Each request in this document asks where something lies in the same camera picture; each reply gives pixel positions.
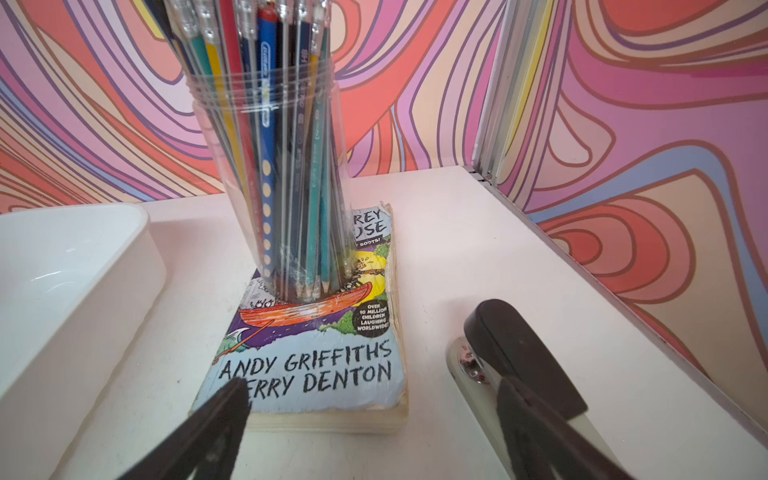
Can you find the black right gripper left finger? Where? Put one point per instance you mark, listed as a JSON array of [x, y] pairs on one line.
[[206, 445]]

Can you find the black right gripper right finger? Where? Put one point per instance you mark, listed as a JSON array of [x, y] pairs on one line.
[[541, 444]]

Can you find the black and silver stapler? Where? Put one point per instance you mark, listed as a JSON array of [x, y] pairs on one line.
[[498, 342]]

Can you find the Andy Griffiths paperback book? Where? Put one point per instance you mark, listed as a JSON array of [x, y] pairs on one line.
[[337, 365]]

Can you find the white plastic bin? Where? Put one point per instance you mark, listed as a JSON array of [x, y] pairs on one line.
[[76, 284]]

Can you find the clear cup of pencils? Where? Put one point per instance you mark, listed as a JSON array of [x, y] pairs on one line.
[[260, 74]]

